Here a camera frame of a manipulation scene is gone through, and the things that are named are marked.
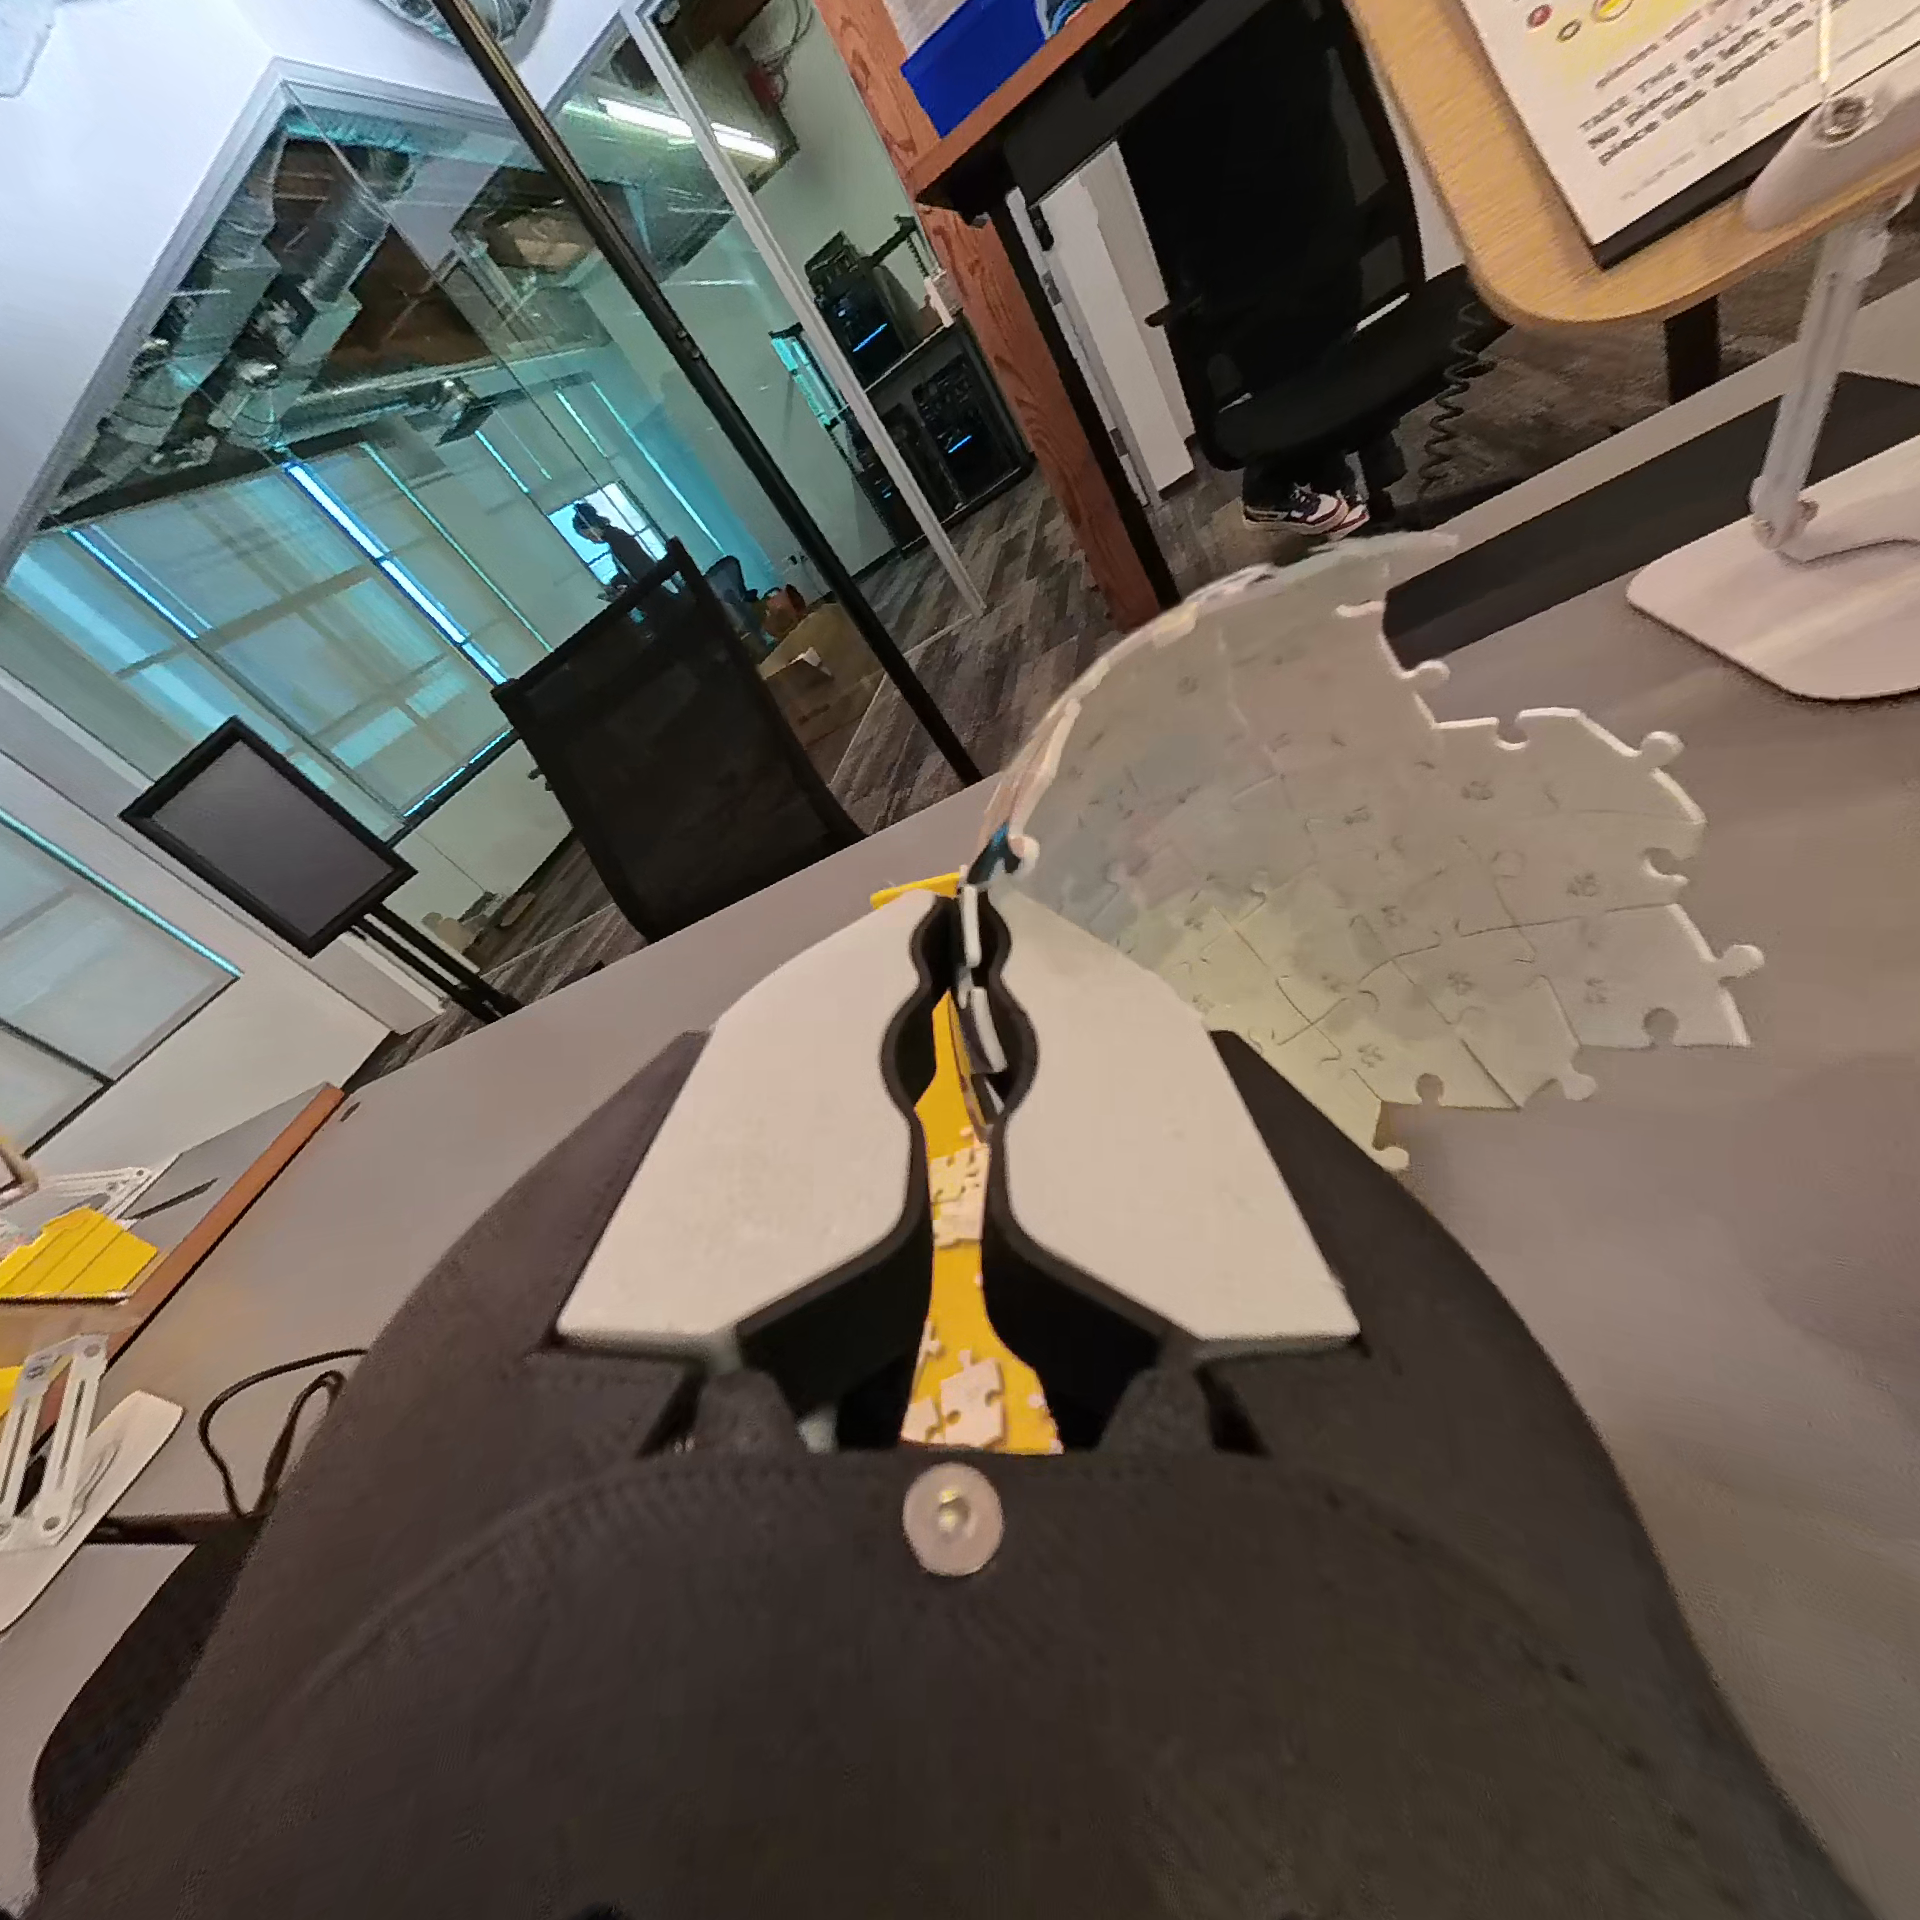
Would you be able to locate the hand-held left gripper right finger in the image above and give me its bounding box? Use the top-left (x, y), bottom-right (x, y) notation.
top-left (987, 894), bottom-right (1361, 1354)

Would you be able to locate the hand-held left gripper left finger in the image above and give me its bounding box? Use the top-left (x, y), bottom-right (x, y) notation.
top-left (552, 894), bottom-right (964, 1370)

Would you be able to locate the partly built white puzzle ball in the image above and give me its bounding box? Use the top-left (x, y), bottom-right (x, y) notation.
top-left (953, 532), bottom-right (1764, 1168)

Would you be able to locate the white loose puzzle piece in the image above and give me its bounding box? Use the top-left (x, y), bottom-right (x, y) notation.
top-left (905, 1354), bottom-right (1037, 1457)

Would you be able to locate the yellow box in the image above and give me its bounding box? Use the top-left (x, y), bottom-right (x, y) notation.
top-left (871, 876), bottom-right (1075, 1457)

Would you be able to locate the black mesh chair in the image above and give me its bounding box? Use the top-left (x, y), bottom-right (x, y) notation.
top-left (495, 542), bottom-right (862, 945)

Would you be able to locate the cardboard box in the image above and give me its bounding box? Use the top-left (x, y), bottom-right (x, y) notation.
top-left (750, 589), bottom-right (888, 747)

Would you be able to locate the black monitor on stand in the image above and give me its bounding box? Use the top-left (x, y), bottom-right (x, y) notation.
top-left (122, 717), bottom-right (521, 1020)

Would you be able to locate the white folding stand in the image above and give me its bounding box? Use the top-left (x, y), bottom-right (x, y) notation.
top-left (0, 1327), bottom-right (180, 1627)

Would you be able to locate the yellow slatted part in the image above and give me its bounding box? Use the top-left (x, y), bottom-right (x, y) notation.
top-left (0, 1206), bottom-right (160, 1297)

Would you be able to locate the black equipment rack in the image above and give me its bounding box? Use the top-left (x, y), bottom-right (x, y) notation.
top-left (772, 218), bottom-right (1037, 555)

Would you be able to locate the white drawer cabinet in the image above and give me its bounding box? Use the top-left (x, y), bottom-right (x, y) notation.
top-left (1036, 145), bottom-right (1191, 510)

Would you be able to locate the red-brown wooden desk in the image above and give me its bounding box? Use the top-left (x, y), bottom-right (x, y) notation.
top-left (813, 0), bottom-right (1187, 634)

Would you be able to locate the black office chair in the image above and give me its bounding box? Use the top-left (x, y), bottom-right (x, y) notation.
top-left (1115, 0), bottom-right (1514, 473)

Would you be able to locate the light wooden table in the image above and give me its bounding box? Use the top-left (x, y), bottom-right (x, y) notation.
top-left (1343, 0), bottom-right (1920, 408)

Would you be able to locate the printed instruction sheet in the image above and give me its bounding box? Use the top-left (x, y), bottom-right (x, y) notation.
top-left (1456, 0), bottom-right (1920, 252)

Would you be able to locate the black coiled cable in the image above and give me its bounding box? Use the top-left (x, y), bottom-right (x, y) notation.
top-left (1387, 352), bottom-right (1489, 520)

